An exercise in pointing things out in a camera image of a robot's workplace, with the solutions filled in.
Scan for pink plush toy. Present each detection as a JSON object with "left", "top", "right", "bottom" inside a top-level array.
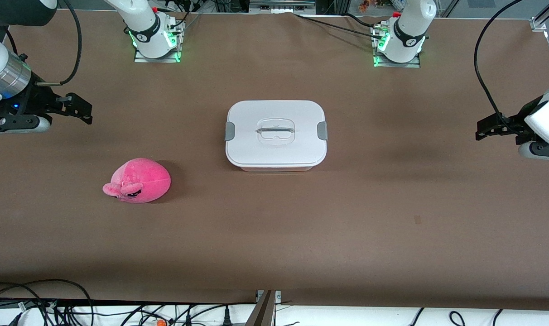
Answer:
[{"left": 102, "top": 158, "right": 172, "bottom": 204}]

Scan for white box lid grey clips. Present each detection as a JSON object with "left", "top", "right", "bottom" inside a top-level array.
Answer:
[{"left": 225, "top": 100, "right": 328, "bottom": 167}]

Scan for pink translucent plastic box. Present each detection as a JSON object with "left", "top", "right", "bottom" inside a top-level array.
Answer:
[{"left": 231, "top": 161, "right": 323, "bottom": 173}]

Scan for aluminium corner profile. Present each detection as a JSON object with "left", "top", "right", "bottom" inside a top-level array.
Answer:
[{"left": 530, "top": 0, "right": 549, "bottom": 31}]

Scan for colourful background toys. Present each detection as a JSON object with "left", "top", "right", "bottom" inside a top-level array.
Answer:
[{"left": 358, "top": 0, "right": 406, "bottom": 12}]

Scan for brown table cover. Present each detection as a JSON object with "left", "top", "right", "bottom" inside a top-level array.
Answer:
[{"left": 0, "top": 10, "right": 549, "bottom": 312}]

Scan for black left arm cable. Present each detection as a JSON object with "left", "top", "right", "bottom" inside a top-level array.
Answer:
[{"left": 475, "top": 0, "right": 524, "bottom": 136}]

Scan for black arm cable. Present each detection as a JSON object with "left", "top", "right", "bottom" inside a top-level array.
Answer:
[
  {"left": 34, "top": 0, "right": 83, "bottom": 86},
  {"left": 475, "top": 0, "right": 524, "bottom": 136}
]

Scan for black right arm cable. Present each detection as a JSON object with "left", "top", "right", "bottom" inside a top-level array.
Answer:
[{"left": 34, "top": 0, "right": 83, "bottom": 86}]

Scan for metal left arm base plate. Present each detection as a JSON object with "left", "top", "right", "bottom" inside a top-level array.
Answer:
[{"left": 372, "top": 25, "right": 421, "bottom": 68}]

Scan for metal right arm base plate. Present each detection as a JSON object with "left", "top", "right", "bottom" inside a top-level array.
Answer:
[{"left": 134, "top": 18, "right": 184, "bottom": 63}]

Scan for black cable bundle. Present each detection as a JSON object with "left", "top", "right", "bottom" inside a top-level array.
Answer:
[{"left": 166, "top": 0, "right": 202, "bottom": 34}]

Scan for short black background cable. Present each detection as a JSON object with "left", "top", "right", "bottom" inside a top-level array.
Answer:
[{"left": 342, "top": 13, "right": 386, "bottom": 29}]

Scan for long black background cable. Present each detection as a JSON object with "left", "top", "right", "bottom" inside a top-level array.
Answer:
[{"left": 294, "top": 13, "right": 381, "bottom": 40}]

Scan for aluminium frame bar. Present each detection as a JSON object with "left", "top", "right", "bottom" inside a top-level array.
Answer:
[{"left": 250, "top": 0, "right": 316, "bottom": 14}]

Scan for black cable with plug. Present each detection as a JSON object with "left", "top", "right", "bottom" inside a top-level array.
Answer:
[{"left": 119, "top": 302, "right": 257, "bottom": 326}]

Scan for aluminium profile post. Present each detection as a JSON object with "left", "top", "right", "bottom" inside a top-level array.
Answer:
[{"left": 245, "top": 290, "right": 282, "bottom": 326}]

